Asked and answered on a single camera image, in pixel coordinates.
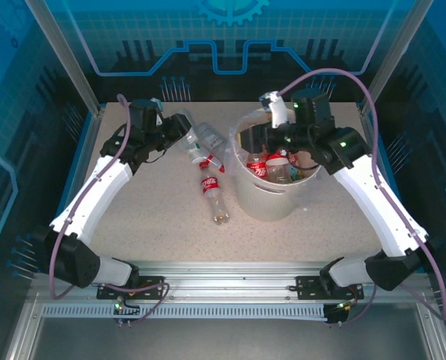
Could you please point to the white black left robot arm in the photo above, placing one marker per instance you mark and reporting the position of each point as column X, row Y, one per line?
column 91, row 198

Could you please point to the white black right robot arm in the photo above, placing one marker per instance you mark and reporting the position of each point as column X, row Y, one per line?
column 376, row 210

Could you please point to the beige plastic bin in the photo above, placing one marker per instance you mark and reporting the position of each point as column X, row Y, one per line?
column 267, row 204

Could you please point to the red cap cola bottle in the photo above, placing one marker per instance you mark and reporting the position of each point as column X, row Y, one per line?
column 279, row 159

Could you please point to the aluminium frame post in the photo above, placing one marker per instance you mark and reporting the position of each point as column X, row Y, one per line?
column 393, row 56
column 66, row 56

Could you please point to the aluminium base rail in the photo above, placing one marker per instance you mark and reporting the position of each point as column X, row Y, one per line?
column 226, row 281

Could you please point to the clear bottle white label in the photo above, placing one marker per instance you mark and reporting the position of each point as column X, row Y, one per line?
column 211, row 140

